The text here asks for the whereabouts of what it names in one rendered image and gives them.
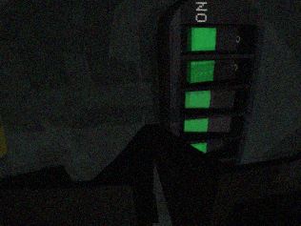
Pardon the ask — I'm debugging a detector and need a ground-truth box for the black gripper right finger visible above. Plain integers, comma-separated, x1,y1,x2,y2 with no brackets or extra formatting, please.
150,124,301,226

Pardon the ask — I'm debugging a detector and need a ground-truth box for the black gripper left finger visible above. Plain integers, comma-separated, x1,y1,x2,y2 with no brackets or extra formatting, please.
0,124,154,226

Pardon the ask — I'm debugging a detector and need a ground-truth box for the yellow rectangular block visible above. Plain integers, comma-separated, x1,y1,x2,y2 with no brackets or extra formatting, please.
0,112,8,158

